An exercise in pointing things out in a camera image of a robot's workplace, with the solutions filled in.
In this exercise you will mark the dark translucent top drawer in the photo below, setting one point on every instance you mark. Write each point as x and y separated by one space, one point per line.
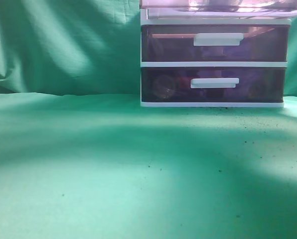
219 8

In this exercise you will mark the dark translucent drawer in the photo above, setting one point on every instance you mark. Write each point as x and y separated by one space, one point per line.
212 84
217 43
219 8

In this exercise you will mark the dark translucent bottom drawer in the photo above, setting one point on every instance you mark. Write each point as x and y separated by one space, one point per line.
212 84

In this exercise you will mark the dark translucent middle drawer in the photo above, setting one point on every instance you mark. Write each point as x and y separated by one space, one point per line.
217 43

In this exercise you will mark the green cloth backdrop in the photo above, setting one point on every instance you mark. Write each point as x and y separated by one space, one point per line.
81 159

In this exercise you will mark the white frame drawer cabinet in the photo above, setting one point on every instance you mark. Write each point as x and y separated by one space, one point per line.
145 20

